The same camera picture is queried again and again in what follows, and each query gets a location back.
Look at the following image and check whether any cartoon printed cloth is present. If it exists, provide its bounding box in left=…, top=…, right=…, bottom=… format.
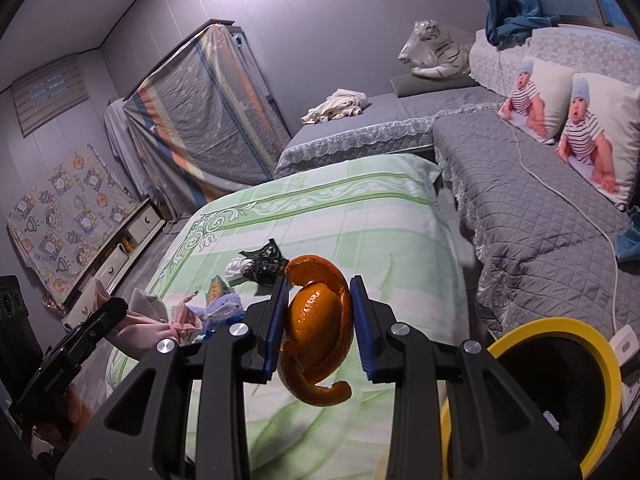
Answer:
left=5, top=143, right=142, bottom=312

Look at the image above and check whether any grey window blind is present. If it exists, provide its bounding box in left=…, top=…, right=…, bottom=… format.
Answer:
left=10, top=52, right=92, bottom=138

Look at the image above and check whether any white tiger plush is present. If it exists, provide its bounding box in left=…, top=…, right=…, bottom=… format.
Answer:
left=398, top=19, right=477, bottom=80

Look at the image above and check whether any striped cloth covered wardrobe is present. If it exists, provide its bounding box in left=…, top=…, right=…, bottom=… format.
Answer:
left=122, top=18, right=292, bottom=222

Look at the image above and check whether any baby print pillow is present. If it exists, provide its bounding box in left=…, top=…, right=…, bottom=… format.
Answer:
left=498, top=56, right=577, bottom=145
left=554, top=72, right=640, bottom=209

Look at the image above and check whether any white paper towel wad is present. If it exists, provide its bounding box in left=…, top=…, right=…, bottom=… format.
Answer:
left=224, top=258, right=252, bottom=282

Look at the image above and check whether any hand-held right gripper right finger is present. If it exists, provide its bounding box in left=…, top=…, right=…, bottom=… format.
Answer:
left=349, top=274, right=584, bottom=480

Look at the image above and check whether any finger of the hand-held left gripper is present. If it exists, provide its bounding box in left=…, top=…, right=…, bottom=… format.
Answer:
left=64, top=298, right=129, bottom=357

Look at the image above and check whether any white power strip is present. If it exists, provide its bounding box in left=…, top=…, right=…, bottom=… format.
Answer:
left=609, top=324, right=640, bottom=387

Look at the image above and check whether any curled orange peel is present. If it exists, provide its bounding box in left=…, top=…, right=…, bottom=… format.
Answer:
left=276, top=255, right=353, bottom=407

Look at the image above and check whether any person's left hand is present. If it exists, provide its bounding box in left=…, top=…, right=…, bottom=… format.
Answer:
left=32, top=383, right=96, bottom=450

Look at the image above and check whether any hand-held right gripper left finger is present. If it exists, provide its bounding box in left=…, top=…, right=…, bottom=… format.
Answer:
left=55, top=276, right=291, bottom=480

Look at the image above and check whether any purple foam fruit net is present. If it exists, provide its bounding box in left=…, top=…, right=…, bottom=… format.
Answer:
left=201, top=292, right=242, bottom=324

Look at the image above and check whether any low cabinet with drawers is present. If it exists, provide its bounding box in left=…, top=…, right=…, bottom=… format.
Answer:
left=62, top=197, right=167, bottom=322

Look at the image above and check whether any yellow rimmed black bin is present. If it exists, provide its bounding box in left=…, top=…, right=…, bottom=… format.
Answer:
left=440, top=317, right=624, bottom=480

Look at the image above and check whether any grey quilted sofa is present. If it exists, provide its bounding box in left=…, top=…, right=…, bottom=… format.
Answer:
left=273, top=25, right=640, bottom=362

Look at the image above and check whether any grey hanging cloth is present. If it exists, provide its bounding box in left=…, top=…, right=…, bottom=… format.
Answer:
left=103, top=97, right=152, bottom=202

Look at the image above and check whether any pink cloth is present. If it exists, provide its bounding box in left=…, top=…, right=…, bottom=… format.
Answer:
left=95, top=280, right=207, bottom=357

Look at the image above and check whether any cream crumpled cloth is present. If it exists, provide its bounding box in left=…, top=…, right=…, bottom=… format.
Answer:
left=300, top=88, right=369, bottom=125

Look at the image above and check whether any green leaf printed blanket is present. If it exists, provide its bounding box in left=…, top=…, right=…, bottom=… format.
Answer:
left=104, top=153, right=474, bottom=480

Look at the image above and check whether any instant noodle packet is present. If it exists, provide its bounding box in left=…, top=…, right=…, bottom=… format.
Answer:
left=209, top=277, right=232, bottom=307

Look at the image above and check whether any small black plastic bag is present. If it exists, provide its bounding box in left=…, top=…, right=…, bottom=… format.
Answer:
left=238, top=238, right=291, bottom=287

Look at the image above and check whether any grey cushion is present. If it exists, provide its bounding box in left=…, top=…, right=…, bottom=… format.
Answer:
left=389, top=72, right=482, bottom=99

